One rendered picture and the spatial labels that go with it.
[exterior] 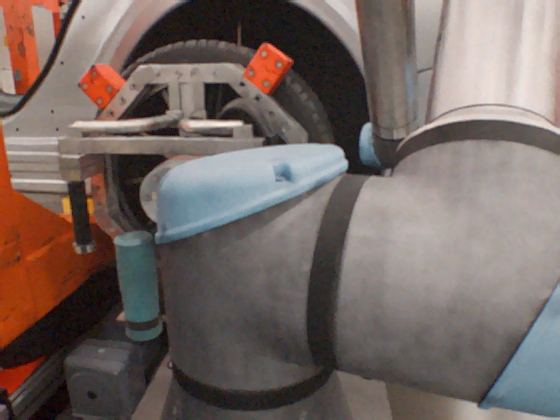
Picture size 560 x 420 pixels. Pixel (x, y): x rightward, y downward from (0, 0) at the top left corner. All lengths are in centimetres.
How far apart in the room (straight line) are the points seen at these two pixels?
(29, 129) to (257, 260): 139
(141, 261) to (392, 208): 88
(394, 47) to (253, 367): 46
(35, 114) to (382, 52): 117
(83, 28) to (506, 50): 128
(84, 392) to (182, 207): 109
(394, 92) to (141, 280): 71
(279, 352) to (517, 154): 16
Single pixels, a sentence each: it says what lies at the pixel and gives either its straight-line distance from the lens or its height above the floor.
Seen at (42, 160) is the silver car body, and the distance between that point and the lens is 154.
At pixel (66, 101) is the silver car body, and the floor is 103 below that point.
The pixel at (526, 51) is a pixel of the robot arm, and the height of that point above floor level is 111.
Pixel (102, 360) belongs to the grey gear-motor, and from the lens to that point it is 126.
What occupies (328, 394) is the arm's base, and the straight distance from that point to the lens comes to 32.
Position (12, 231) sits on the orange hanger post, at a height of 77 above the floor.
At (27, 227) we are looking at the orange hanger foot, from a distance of 122.
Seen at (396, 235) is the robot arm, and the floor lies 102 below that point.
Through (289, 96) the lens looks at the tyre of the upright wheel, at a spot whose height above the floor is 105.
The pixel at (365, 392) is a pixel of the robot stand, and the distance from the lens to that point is 44.
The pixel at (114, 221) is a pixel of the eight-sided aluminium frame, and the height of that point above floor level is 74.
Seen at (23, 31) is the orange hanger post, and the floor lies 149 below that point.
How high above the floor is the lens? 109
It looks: 17 degrees down
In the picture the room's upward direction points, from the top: straight up
